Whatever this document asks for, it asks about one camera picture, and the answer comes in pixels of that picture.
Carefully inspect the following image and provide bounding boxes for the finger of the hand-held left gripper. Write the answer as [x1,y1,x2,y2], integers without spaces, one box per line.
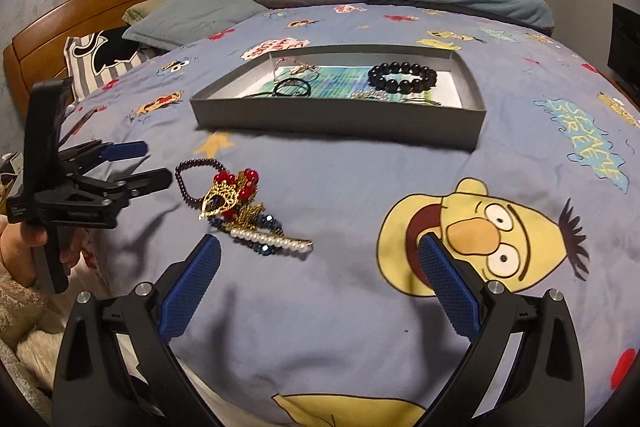
[60,139,149,168]
[75,167,173,208]

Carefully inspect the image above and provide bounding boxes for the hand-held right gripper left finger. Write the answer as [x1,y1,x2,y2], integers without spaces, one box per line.
[52,234,222,427]

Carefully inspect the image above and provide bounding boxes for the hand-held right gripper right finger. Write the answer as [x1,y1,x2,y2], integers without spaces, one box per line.
[419,232,587,427]

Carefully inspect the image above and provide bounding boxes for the dark purple bead bracelet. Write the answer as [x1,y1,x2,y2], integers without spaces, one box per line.
[175,158,226,212]

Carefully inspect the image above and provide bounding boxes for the red gold ornament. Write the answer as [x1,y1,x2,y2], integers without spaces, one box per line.
[199,167,266,223]

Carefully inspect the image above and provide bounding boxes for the pearl bar hair clip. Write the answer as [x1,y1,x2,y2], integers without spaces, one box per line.
[230,227,315,260]

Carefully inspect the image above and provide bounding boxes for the blue crystal bead bracelet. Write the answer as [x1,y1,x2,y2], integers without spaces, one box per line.
[207,212,296,258]

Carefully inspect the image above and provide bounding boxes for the black hair ties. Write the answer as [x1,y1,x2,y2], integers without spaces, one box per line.
[272,78,313,98]

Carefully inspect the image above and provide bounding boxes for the grey shallow cardboard box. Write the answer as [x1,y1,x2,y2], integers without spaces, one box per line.
[190,44,487,152]

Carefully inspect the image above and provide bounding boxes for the pink hair tie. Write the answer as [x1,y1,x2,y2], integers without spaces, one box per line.
[272,57,321,75]

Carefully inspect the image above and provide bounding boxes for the round pearl hair clip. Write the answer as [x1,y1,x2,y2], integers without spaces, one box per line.
[350,89,391,104]

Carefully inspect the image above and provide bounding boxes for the black bead bracelet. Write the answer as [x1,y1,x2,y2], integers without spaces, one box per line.
[367,62,438,94]

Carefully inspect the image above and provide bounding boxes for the person's left forearm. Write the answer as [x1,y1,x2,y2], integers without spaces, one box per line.
[0,267,71,408]

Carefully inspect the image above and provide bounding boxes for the person's left hand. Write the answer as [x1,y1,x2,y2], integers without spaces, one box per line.
[0,222,86,288]

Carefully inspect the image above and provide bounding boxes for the striped black white pillow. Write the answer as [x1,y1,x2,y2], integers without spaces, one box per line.
[65,26,156,108]

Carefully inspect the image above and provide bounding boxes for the olive pillow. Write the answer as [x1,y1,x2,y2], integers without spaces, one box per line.
[122,0,171,25]

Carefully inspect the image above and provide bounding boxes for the printed blue blanket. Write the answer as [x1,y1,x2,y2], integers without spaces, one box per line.
[0,2,640,427]

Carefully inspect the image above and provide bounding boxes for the blue-grey pillow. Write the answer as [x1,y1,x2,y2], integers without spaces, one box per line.
[121,0,268,52]

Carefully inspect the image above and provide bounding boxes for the printed paper sheet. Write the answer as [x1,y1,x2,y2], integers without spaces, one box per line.
[272,64,458,108]

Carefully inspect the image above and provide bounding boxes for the black monitor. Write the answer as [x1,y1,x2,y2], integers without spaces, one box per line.
[606,3,640,82]

